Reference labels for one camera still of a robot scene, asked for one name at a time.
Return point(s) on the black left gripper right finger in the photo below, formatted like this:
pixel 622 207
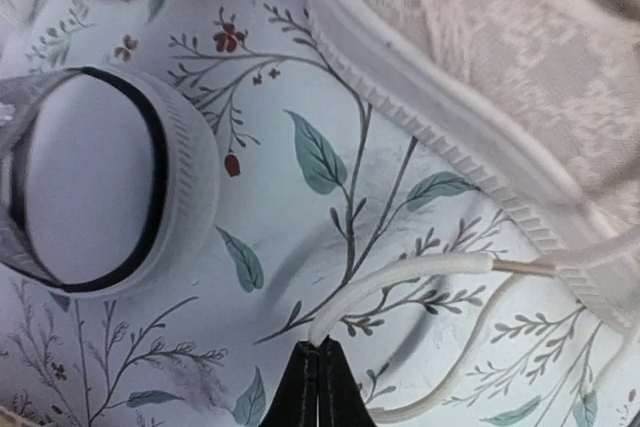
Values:
pixel 339 400

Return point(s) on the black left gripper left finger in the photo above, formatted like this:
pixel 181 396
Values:
pixel 296 398

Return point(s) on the grey sneaker with white laces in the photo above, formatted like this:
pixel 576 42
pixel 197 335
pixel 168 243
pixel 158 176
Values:
pixel 108 179

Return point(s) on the beige sneaker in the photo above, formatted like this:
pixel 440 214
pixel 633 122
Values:
pixel 536 102

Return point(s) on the floral patterned table mat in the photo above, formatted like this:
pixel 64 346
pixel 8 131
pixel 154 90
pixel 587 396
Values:
pixel 204 346

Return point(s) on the yellow bamboo fan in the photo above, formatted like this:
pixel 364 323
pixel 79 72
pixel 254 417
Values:
pixel 9 419

